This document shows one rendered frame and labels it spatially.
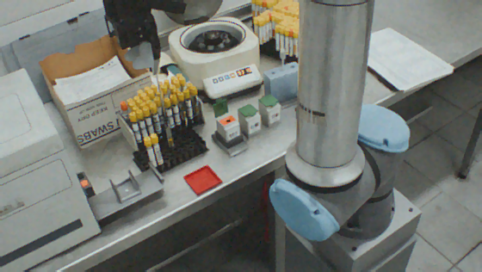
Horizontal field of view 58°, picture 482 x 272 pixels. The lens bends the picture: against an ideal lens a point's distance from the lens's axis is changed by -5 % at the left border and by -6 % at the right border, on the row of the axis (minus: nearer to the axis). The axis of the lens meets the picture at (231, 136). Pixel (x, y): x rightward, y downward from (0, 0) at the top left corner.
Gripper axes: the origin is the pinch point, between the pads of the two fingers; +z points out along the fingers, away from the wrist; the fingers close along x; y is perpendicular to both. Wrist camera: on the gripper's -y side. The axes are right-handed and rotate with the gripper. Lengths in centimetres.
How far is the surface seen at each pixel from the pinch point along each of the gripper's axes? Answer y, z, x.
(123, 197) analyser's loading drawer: 17.2, 22.2, 9.5
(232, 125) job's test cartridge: -13.8, 19.2, 7.0
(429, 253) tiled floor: -90, 114, 32
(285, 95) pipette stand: -34.7, 23.4, 1.2
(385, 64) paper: -70, 25, 6
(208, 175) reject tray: -3.2, 26.0, 11.8
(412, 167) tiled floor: -124, 114, -7
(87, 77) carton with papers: 7.9, 19.5, -39.4
